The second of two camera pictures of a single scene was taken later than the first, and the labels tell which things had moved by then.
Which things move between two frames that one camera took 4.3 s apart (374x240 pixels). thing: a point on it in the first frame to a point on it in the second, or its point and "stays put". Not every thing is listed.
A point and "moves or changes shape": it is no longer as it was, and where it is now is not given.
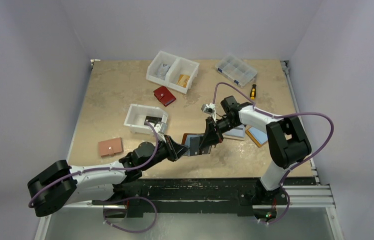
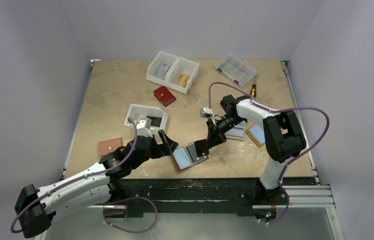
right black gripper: (213, 127) stays put
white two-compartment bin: (178, 73) stays put
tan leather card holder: (185, 135) to (183, 159)
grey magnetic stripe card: (194, 145) moves or changes shape
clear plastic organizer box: (238, 71) stays put
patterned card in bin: (162, 70) stays put
